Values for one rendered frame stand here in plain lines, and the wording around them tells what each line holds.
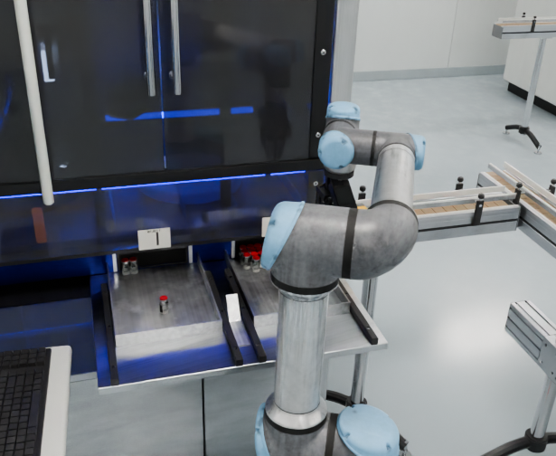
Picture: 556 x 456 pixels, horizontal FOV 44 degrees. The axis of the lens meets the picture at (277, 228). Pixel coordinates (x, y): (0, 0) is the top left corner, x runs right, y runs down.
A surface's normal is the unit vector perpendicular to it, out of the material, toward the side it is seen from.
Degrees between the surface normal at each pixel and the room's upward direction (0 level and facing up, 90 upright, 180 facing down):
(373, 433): 8
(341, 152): 90
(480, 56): 90
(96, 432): 90
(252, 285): 0
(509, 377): 0
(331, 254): 81
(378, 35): 90
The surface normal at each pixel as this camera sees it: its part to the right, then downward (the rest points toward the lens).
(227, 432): 0.27, 0.47
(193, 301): 0.03, -0.88
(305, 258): -0.18, 0.41
